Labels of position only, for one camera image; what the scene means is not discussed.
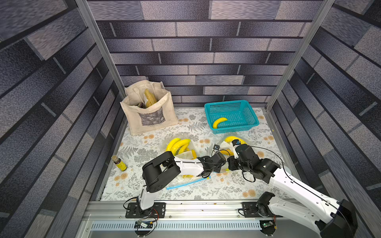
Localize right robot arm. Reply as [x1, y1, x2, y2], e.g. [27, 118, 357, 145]
[228, 139, 358, 238]

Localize small yellow glass bottle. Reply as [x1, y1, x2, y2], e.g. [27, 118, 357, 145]
[111, 155, 127, 171]

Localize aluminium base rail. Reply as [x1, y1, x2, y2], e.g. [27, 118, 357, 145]
[75, 200, 335, 238]

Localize bananas in right bag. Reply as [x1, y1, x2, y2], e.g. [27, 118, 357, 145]
[219, 136, 247, 156]

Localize beige canvas tote bag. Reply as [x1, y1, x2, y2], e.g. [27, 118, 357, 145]
[121, 80, 179, 135]

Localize large yellow banana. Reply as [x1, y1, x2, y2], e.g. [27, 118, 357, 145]
[212, 118, 228, 129]

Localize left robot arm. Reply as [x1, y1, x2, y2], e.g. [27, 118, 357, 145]
[138, 152, 227, 211]

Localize clear zip-top bag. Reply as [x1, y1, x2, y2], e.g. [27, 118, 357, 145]
[159, 135, 197, 160]
[166, 136, 246, 190]

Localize yellow banana bunch left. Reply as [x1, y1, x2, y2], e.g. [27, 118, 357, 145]
[166, 138, 191, 156]

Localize teal plastic basket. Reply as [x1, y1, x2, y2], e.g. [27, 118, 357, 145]
[204, 100, 260, 134]

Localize yellow item in tote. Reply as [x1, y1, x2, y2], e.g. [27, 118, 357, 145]
[144, 89, 157, 108]

